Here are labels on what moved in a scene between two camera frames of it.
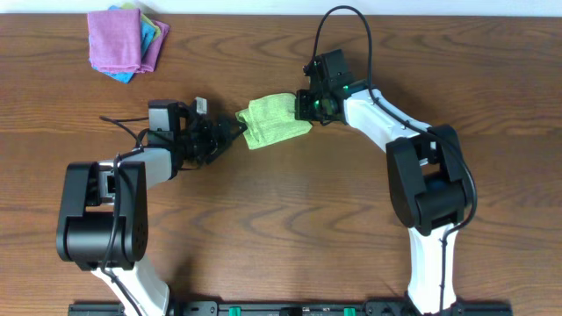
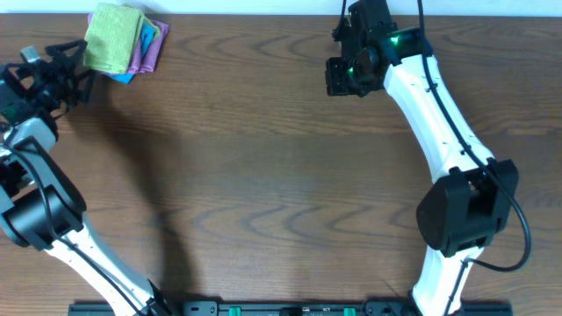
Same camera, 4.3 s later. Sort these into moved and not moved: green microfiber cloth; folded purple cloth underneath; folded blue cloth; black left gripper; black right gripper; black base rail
Moved: black left gripper; green microfiber cloth; black right gripper
Not moved: folded purple cloth underneath; folded blue cloth; black base rail
